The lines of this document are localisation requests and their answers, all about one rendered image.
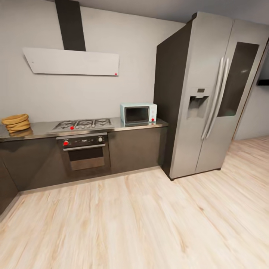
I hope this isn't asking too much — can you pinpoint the microwave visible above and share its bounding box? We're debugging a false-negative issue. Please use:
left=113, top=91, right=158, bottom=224
left=120, top=102, right=157, bottom=124

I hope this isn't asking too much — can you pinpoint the popcorn bag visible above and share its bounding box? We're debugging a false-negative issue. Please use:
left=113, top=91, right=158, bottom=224
left=1, top=114, right=30, bottom=133

